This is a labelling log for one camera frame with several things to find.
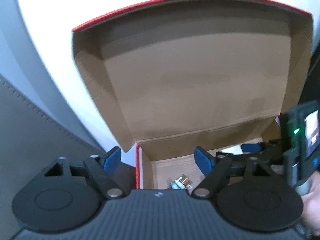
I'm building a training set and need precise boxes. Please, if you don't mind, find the person right hand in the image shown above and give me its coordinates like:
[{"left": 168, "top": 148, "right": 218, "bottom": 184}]
[{"left": 302, "top": 171, "right": 320, "bottom": 237}]

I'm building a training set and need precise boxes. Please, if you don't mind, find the red blue crab figurine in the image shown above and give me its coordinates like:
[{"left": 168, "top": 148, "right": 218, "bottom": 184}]
[{"left": 168, "top": 174, "right": 193, "bottom": 191}]

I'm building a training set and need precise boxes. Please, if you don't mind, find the red cardboard shoe box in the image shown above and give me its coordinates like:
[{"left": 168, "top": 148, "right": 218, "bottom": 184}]
[{"left": 72, "top": 0, "right": 313, "bottom": 189}]

